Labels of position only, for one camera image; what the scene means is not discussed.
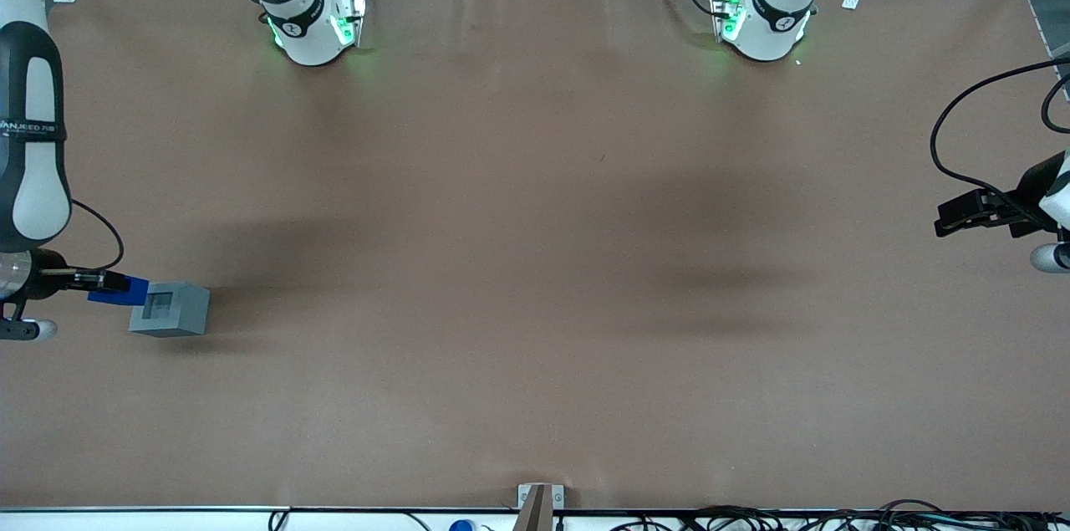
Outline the brown table mat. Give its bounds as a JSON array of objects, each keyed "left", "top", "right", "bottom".
[{"left": 0, "top": 0, "right": 1070, "bottom": 512}]

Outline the tangled black cable bundle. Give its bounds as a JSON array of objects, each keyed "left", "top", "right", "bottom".
[{"left": 609, "top": 499, "right": 1070, "bottom": 531}]

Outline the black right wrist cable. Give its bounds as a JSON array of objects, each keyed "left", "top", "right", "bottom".
[{"left": 70, "top": 198, "right": 125, "bottom": 273}]

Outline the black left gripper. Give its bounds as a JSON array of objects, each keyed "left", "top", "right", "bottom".
[{"left": 934, "top": 151, "right": 1067, "bottom": 240}]

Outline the gray left wrist camera box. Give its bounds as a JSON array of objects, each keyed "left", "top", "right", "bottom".
[{"left": 1029, "top": 241, "right": 1070, "bottom": 274}]

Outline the gray right wrist camera box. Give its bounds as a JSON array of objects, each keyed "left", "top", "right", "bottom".
[{"left": 0, "top": 317, "right": 59, "bottom": 342}]

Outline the long black left wrist cable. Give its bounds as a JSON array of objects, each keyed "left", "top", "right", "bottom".
[{"left": 930, "top": 58, "right": 1070, "bottom": 218}]

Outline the gray square base block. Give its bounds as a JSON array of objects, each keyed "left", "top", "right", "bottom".
[{"left": 129, "top": 282, "right": 211, "bottom": 339}]

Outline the short black looped cable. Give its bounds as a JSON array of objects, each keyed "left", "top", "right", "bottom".
[{"left": 1040, "top": 71, "right": 1070, "bottom": 135}]

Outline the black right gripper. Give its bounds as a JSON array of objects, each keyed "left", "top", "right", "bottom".
[{"left": 28, "top": 248, "right": 131, "bottom": 303}]

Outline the gray metal mat clamp bracket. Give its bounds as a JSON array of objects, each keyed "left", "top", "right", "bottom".
[{"left": 517, "top": 482, "right": 566, "bottom": 531}]

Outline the gray wrist camera box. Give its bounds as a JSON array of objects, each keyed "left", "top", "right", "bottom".
[
  {"left": 0, "top": 317, "right": 59, "bottom": 342},
  {"left": 1029, "top": 241, "right": 1070, "bottom": 274}
]

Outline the blue plastic block part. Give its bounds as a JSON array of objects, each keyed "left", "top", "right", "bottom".
[{"left": 88, "top": 275, "right": 150, "bottom": 307}]

